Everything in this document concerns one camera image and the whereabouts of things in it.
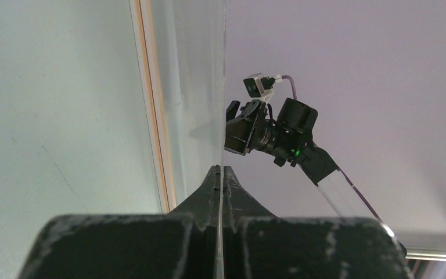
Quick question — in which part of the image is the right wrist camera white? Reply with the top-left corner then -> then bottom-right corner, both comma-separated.
243,73 -> 276,103

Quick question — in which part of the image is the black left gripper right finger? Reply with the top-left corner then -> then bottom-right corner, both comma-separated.
223,166 -> 412,278

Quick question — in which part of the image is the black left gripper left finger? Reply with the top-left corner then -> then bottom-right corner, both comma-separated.
18,165 -> 221,278

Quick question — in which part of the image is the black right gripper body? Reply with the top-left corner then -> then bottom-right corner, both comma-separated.
224,98 -> 318,167

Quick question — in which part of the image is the front aluminium rail frame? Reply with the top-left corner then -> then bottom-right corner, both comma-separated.
405,249 -> 446,278

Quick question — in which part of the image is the light wooden picture frame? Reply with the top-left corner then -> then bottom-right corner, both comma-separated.
130,0 -> 177,213

